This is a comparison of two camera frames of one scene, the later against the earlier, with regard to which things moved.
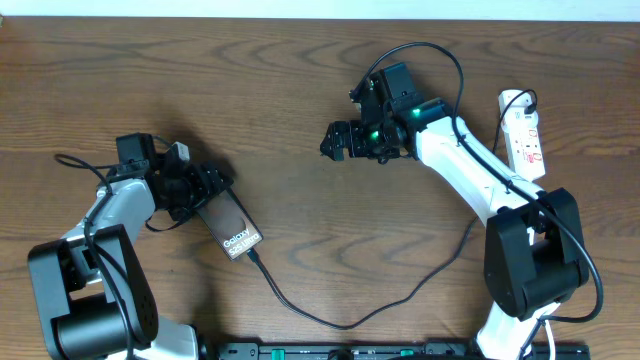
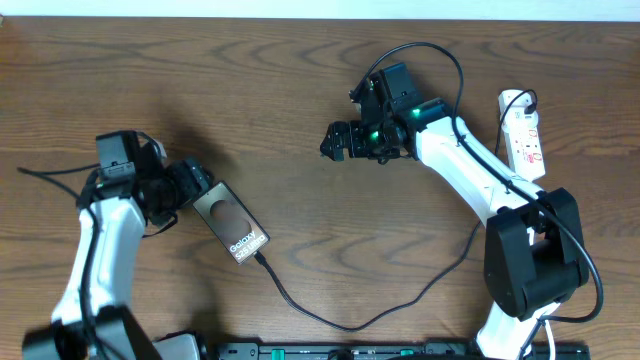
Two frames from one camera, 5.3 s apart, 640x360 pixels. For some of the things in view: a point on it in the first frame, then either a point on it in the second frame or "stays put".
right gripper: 353,129 stays put
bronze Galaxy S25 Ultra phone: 232,224 stays put
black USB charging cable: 415,291 → 531,109
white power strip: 519,119 stays put
